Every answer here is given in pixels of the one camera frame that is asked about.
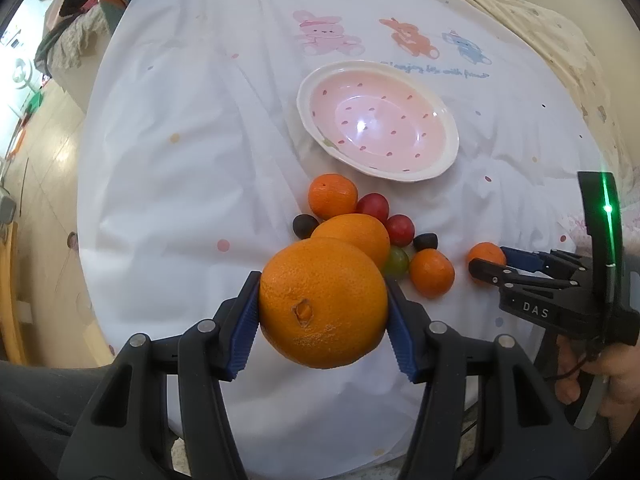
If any cream floral blanket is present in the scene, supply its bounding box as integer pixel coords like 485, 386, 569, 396
463, 0, 639, 200

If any small mandarin top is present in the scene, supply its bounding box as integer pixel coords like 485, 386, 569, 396
307, 174, 358, 220

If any green grape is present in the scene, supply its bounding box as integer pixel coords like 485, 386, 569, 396
382, 245, 410, 280

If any red plum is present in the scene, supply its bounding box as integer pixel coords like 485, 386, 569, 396
356, 193, 390, 223
385, 214, 416, 247

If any pile of clothes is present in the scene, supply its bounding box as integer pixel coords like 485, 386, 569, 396
34, 0, 131, 77

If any large orange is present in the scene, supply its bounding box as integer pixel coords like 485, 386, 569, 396
311, 214, 390, 269
258, 238, 388, 370

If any dark grape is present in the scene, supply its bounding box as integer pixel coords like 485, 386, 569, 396
292, 214, 320, 240
412, 233, 438, 252

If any small mandarin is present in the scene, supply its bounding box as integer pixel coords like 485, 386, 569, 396
307, 174, 358, 220
409, 249, 456, 299
465, 242, 506, 268

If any yellow wooden chair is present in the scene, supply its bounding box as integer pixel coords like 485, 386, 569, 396
0, 222, 29, 365

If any pink strawberry pattern bowl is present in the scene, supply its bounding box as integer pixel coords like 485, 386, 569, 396
296, 60, 460, 183

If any person right hand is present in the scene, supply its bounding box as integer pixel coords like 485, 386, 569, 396
554, 336, 639, 434

